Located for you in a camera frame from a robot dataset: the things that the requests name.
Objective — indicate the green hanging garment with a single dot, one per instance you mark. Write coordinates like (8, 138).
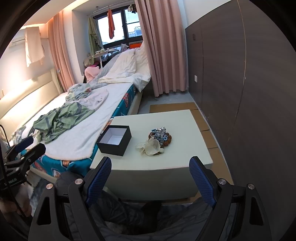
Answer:
(95, 41)

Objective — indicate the white low table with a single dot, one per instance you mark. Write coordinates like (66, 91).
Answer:
(155, 165)

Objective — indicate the white duvet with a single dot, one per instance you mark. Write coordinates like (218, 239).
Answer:
(130, 67)

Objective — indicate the bed with white blanket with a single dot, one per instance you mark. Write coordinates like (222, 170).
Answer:
(74, 150)

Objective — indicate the pink curtain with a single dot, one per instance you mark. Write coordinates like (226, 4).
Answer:
(59, 51)
(164, 41)

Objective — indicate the blue bead jewelry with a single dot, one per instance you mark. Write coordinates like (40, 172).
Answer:
(160, 134)

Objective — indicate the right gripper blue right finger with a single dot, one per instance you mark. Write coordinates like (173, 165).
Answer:
(204, 179)

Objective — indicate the orange hanging garment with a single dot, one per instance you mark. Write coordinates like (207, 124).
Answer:
(110, 24)

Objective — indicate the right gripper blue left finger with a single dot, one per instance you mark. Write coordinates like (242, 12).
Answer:
(96, 179)

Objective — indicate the wall air conditioner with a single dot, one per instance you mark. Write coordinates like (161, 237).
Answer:
(29, 31)

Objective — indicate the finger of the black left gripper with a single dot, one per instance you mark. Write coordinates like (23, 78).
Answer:
(30, 156)

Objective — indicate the window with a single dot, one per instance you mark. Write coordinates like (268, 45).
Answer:
(127, 27)

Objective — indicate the pink plush item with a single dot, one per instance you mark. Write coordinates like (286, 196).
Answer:
(91, 72)

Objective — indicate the pink curtain right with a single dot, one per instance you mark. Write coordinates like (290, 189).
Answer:
(164, 41)

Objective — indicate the green striped garment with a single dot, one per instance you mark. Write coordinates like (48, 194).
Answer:
(51, 125)

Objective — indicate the pink curtain left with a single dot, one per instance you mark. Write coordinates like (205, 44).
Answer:
(59, 51)

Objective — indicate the black jewelry box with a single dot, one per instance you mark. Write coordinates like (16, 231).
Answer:
(114, 140)

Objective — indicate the cream fabric pouch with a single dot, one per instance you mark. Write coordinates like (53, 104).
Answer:
(150, 147)

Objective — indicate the pale patterned garment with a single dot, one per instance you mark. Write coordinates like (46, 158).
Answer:
(90, 95)

